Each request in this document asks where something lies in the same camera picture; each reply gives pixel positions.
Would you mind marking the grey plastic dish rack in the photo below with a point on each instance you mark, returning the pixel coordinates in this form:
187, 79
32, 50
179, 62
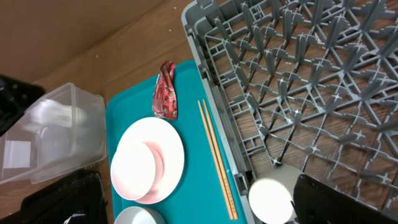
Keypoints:
311, 84

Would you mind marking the teal plastic tray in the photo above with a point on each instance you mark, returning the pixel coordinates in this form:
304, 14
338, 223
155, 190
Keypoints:
198, 197

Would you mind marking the grey bowl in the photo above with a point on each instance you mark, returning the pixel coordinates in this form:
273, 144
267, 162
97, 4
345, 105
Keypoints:
139, 215

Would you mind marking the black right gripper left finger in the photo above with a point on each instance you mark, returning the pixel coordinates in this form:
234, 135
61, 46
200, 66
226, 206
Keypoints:
78, 218

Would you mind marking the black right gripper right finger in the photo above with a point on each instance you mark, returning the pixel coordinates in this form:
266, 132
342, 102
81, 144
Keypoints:
315, 202

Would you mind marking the wooden chopstick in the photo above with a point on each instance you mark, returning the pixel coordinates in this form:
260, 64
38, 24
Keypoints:
209, 139
228, 196

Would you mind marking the red snack wrapper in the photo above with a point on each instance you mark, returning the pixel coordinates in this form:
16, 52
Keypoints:
164, 101

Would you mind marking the clear plastic bin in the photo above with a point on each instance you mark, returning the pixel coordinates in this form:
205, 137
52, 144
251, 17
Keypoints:
62, 131

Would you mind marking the white cup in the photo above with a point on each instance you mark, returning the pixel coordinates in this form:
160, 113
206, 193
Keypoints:
270, 198

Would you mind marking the pink plate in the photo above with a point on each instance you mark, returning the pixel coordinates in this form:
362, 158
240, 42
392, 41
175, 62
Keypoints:
162, 136

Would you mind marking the white pink bowl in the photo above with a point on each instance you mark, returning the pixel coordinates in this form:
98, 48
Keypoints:
136, 169

